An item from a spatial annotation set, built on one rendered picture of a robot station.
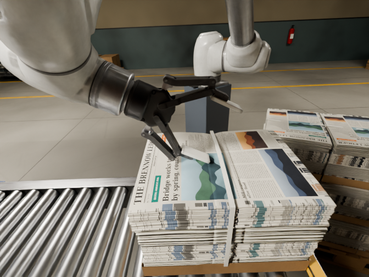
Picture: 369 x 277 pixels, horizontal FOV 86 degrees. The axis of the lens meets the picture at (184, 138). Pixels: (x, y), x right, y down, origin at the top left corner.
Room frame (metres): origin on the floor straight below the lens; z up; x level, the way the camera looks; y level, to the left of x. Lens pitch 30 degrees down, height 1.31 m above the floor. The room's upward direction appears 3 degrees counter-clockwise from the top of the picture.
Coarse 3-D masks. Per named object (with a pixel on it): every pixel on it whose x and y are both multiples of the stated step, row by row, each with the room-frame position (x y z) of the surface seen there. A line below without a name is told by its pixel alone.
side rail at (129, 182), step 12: (48, 180) 0.61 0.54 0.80; (60, 180) 0.61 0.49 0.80; (72, 180) 0.60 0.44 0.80; (84, 180) 0.60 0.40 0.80; (96, 180) 0.60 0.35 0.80; (108, 180) 0.59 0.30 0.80; (120, 180) 0.59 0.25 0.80; (132, 180) 0.59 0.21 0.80; (24, 192) 0.56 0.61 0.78; (60, 192) 0.56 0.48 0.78; (108, 204) 0.56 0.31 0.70
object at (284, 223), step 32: (256, 160) 0.37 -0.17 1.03; (288, 160) 0.37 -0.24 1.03; (256, 192) 0.27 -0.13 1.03; (288, 192) 0.27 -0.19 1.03; (320, 192) 0.27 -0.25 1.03; (256, 224) 0.24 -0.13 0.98; (288, 224) 0.24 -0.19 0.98; (320, 224) 0.24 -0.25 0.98; (256, 256) 0.25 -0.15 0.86; (288, 256) 0.25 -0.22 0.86
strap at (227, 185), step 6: (210, 132) 0.52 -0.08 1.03; (216, 144) 0.43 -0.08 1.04; (216, 150) 0.41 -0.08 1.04; (222, 162) 0.36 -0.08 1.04; (222, 168) 0.34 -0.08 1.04; (222, 174) 0.32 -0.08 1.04; (228, 180) 0.30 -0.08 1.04; (228, 186) 0.29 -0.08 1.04; (228, 192) 0.27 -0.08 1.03; (228, 198) 0.26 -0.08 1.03; (234, 204) 0.25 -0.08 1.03
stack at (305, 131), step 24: (288, 120) 0.99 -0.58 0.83; (312, 120) 0.98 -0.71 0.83; (336, 120) 0.97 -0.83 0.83; (360, 120) 0.95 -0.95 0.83; (288, 144) 0.81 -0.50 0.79; (312, 144) 0.77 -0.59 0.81; (336, 144) 0.75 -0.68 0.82; (360, 144) 0.73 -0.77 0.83; (312, 168) 0.76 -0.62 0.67; (336, 168) 0.73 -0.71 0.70; (360, 168) 0.70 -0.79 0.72; (336, 192) 0.71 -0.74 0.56; (360, 192) 0.68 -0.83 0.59; (360, 216) 0.66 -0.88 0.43; (336, 240) 0.68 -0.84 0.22; (360, 240) 0.64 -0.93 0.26; (336, 264) 0.65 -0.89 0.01; (360, 264) 0.62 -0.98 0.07
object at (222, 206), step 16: (208, 144) 0.46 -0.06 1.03; (224, 144) 0.45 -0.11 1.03; (224, 160) 0.38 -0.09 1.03; (224, 192) 0.28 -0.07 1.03; (240, 192) 0.28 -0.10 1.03; (224, 208) 0.24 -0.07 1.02; (240, 208) 0.25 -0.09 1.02; (224, 224) 0.24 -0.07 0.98; (240, 224) 0.24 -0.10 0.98; (224, 240) 0.25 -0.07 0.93; (240, 240) 0.25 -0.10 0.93; (224, 256) 0.25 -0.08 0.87
